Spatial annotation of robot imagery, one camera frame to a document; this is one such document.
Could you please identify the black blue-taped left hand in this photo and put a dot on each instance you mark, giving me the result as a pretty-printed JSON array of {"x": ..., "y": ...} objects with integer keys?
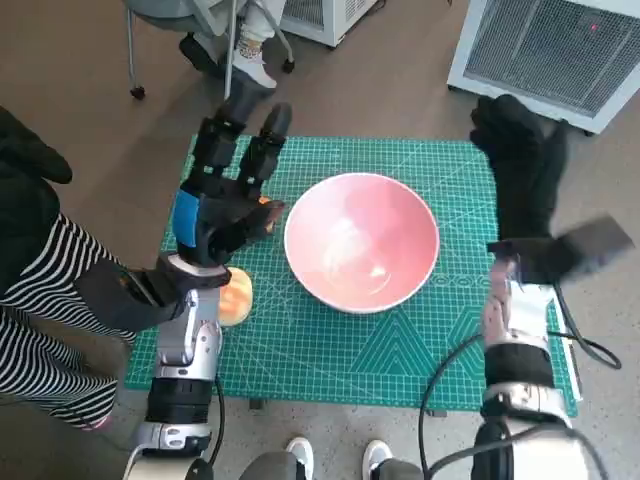
[{"x": 225, "y": 210}]

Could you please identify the orange toy bread loaf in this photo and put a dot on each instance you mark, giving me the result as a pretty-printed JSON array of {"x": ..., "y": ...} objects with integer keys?
[{"x": 264, "y": 200}]

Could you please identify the pale round toy bun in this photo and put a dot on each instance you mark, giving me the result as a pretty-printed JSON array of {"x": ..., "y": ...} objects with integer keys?
[{"x": 237, "y": 300}]

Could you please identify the pink bowl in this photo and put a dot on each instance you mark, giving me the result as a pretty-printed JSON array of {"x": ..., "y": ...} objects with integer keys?
[{"x": 360, "y": 240}]

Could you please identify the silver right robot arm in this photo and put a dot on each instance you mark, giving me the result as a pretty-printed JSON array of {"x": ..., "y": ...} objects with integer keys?
[{"x": 520, "y": 310}]

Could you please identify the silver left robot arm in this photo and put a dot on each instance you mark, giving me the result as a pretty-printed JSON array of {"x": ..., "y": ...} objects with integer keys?
[{"x": 190, "y": 340}]

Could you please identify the person in white clothing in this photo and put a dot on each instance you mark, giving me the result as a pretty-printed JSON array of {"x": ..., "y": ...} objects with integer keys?
[{"x": 255, "y": 60}]

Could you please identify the green cutting mat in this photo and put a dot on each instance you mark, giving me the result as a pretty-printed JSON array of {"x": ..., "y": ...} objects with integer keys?
[{"x": 350, "y": 350}]

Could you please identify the person in striped trousers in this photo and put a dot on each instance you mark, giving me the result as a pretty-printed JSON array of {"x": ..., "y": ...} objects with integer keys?
[{"x": 40, "y": 300}]

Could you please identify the small white grille unit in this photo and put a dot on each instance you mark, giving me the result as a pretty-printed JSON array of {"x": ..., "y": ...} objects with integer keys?
[{"x": 325, "y": 20}]

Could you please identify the person with white shoes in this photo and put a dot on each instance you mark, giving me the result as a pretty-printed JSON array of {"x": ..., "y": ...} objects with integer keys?
[{"x": 300, "y": 455}]

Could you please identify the large white grille unit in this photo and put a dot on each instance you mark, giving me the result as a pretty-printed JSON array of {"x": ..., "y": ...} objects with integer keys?
[{"x": 540, "y": 50}]

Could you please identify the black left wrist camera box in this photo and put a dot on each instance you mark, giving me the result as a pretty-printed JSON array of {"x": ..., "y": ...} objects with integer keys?
[{"x": 125, "y": 295}]

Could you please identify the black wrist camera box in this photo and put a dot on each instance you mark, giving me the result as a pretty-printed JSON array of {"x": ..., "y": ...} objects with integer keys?
[
  {"x": 125, "y": 295},
  {"x": 595, "y": 245}
]

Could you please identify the black table bracket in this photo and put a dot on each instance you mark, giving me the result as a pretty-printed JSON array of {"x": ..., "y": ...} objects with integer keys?
[
  {"x": 257, "y": 403},
  {"x": 436, "y": 414}
]

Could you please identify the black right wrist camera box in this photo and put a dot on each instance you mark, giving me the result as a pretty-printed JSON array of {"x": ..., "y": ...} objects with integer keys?
[{"x": 595, "y": 245}]

